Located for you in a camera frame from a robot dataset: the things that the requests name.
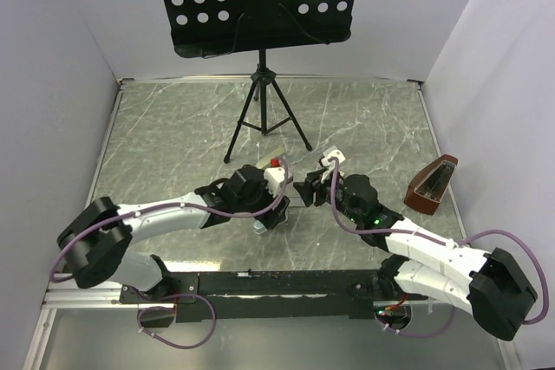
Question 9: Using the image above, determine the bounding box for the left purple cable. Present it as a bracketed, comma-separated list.
[48, 157, 296, 284]

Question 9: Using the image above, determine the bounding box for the aluminium rail frame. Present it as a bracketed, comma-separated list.
[42, 77, 521, 370]

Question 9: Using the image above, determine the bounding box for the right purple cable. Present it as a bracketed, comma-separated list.
[329, 157, 548, 326]

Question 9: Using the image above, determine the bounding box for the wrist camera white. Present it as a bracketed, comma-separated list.
[264, 158, 293, 197]
[319, 146, 346, 182]

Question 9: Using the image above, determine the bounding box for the light blue stapler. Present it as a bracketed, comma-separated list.
[253, 220, 268, 235]

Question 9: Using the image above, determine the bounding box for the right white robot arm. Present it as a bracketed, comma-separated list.
[294, 170, 538, 341]

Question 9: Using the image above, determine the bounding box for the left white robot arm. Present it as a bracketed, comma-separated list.
[56, 163, 293, 302]

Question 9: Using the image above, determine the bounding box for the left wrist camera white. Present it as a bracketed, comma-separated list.
[264, 158, 293, 197]

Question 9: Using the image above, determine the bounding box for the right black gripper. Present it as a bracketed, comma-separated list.
[293, 166, 362, 224]

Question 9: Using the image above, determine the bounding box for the purple cable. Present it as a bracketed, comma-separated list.
[329, 157, 548, 326]
[48, 157, 296, 284]

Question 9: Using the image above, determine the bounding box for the black perforated music stand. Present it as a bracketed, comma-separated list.
[151, 0, 364, 164]

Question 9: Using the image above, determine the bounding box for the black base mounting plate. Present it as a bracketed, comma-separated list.
[120, 269, 404, 323]

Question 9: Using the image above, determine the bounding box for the brown wooden metronome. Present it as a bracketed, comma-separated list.
[404, 154, 459, 215]

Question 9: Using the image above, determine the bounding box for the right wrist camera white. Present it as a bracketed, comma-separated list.
[319, 146, 346, 182]

